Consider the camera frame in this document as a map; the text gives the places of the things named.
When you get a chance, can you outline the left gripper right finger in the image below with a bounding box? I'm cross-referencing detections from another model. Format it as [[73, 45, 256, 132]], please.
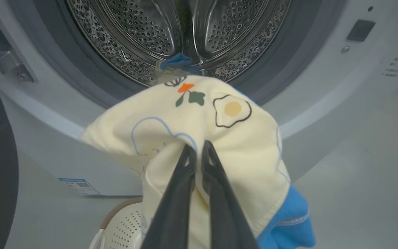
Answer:
[[201, 140, 259, 249]]

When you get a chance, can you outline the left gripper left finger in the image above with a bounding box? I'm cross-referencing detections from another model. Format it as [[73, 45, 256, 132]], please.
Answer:
[[140, 144, 197, 249]]

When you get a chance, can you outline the cream garment with egg print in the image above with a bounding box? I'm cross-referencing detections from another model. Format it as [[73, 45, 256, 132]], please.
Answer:
[[80, 74, 316, 249]]

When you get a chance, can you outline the cream garment with blue cuffs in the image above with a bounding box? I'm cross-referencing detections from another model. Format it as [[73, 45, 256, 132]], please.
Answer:
[[156, 53, 203, 85]]

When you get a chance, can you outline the cream perforated laundry basket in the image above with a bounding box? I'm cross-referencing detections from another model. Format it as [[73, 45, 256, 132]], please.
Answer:
[[88, 196, 145, 249]]

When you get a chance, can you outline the white front-load washing machine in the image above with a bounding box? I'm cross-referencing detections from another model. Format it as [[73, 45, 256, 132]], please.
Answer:
[[0, 0, 398, 197]]

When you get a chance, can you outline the grey rubber door gasket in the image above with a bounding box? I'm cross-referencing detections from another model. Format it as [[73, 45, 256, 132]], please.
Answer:
[[7, 0, 350, 109]]

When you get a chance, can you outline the metal door hinge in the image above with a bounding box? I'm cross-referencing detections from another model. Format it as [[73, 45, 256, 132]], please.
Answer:
[[0, 51, 36, 83]]

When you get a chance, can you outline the blue white energy label sticker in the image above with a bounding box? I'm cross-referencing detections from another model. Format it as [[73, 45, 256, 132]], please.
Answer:
[[57, 178, 101, 195]]

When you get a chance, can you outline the perforated steel washer drum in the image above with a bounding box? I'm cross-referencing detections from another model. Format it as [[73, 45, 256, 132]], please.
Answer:
[[66, 0, 293, 87]]

